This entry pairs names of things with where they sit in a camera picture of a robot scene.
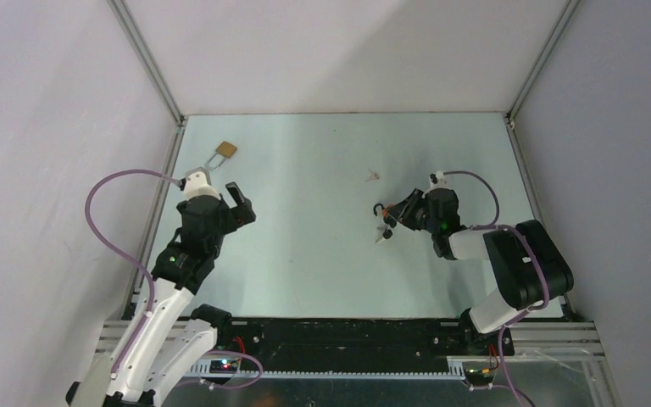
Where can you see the right controller board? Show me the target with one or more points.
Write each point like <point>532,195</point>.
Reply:
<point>482,378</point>

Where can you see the black headed key bunch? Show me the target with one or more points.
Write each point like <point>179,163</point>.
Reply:
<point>385,230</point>

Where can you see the left controller board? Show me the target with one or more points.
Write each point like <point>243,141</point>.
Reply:
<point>223,366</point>

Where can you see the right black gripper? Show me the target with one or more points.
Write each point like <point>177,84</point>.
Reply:
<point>404,209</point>

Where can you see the orange black padlock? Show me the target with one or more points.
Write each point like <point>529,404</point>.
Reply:
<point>385,211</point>

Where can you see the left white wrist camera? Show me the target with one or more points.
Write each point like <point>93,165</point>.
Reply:
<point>197,183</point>

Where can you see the left aluminium frame post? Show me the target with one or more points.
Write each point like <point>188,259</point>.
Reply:
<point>134,36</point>

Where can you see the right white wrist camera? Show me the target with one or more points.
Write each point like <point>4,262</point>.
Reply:
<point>437,180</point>

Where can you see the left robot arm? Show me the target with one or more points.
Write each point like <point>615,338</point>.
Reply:
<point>143,369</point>

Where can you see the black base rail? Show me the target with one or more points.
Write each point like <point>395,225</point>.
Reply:
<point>358,346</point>

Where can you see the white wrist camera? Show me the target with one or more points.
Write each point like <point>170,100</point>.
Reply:
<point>197,183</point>
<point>437,180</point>

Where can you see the right aluminium frame post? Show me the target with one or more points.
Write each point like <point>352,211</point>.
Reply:
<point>553,39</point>

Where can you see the aluminium frame post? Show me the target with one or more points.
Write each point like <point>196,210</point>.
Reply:
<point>134,36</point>
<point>553,39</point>

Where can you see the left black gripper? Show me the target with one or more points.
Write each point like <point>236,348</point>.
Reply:
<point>239,216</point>

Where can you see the controller board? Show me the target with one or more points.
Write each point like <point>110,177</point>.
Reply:
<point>482,378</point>
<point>223,366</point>

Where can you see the brass padlock long shackle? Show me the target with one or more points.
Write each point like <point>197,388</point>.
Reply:
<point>225,151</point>

